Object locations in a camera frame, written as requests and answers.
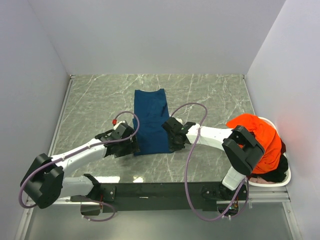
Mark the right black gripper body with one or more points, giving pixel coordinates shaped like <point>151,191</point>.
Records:
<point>174,145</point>

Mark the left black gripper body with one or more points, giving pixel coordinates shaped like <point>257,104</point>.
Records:
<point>127,147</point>

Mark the blue t shirt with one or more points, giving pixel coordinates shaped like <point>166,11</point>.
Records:
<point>151,108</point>

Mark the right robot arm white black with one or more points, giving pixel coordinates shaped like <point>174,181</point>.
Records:
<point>242,150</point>

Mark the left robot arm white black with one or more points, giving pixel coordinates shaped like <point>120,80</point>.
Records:
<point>46,179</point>

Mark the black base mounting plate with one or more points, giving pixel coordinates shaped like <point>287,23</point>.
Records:
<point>140,196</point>

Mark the orange t shirt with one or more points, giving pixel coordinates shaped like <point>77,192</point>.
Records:
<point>266,135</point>

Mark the pink garment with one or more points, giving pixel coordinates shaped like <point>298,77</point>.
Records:
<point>260,182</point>

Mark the black t shirt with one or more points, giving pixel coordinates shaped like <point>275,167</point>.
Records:
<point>279,174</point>

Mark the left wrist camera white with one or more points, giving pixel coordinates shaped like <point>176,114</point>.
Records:
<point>116,123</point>

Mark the aluminium frame rail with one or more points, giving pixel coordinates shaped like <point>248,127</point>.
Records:
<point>28,212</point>

